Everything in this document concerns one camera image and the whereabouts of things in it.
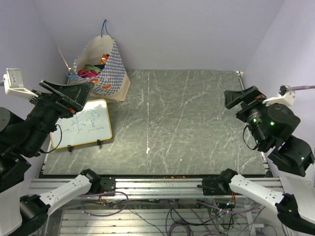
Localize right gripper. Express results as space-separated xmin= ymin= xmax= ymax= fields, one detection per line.
xmin=224 ymin=85 xmax=272 ymax=148

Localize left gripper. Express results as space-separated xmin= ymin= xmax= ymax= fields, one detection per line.
xmin=21 ymin=77 xmax=95 ymax=154

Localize blue checkered paper bag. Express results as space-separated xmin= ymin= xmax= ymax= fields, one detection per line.
xmin=67 ymin=20 xmax=130 ymax=101

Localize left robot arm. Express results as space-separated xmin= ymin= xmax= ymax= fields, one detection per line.
xmin=0 ymin=81 xmax=101 ymax=236

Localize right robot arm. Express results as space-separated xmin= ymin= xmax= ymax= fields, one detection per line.
xmin=215 ymin=86 xmax=315 ymax=235

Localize green yellow candy bag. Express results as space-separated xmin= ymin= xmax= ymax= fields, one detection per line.
xmin=84 ymin=64 xmax=102 ymax=74

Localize small whiteboard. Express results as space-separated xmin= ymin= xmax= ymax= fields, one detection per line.
xmin=50 ymin=99 xmax=113 ymax=149

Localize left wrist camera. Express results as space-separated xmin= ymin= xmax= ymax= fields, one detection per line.
xmin=3 ymin=68 xmax=38 ymax=99

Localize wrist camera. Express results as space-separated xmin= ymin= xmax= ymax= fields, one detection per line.
xmin=262 ymin=85 xmax=295 ymax=107
xmin=3 ymin=68 xmax=38 ymax=99

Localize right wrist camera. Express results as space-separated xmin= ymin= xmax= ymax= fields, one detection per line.
xmin=262 ymin=85 xmax=295 ymax=107

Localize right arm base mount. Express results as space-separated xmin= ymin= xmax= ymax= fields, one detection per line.
xmin=197 ymin=178 xmax=232 ymax=196

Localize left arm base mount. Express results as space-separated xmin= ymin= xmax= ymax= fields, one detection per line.
xmin=89 ymin=177 xmax=116 ymax=196

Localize aluminium frame rail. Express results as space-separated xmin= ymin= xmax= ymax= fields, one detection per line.
xmin=27 ymin=177 xmax=283 ymax=200

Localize loose cables under table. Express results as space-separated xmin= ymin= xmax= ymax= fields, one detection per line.
xmin=132 ymin=199 xmax=276 ymax=236

